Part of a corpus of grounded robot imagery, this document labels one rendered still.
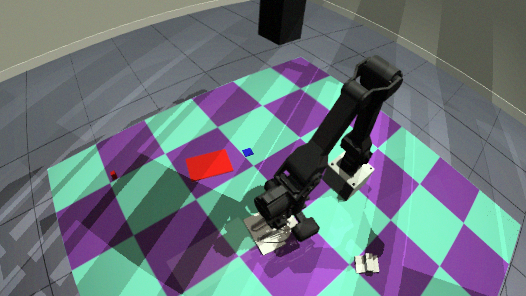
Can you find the small blue block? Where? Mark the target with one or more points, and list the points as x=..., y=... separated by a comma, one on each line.
x=247, y=152

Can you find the red flat rectangular plate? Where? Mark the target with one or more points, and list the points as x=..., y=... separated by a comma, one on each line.
x=207, y=165

